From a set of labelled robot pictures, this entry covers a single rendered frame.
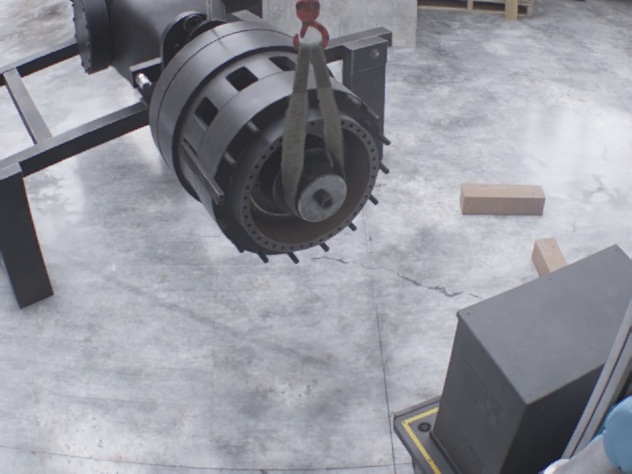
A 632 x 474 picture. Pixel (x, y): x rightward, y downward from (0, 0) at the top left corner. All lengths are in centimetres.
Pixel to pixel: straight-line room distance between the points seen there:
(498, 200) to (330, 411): 130
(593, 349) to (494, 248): 161
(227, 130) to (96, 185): 180
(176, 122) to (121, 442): 110
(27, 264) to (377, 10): 274
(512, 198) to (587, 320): 168
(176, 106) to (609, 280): 130
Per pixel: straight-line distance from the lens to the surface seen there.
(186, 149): 216
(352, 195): 226
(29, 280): 311
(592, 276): 196
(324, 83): 190
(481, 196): 341
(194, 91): 220
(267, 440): 256
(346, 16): 475
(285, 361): 280
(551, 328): 179
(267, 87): 206
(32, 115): 319
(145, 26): 280
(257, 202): 218
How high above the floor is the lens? 209
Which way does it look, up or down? 38 degrees down
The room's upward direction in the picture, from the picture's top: straight up
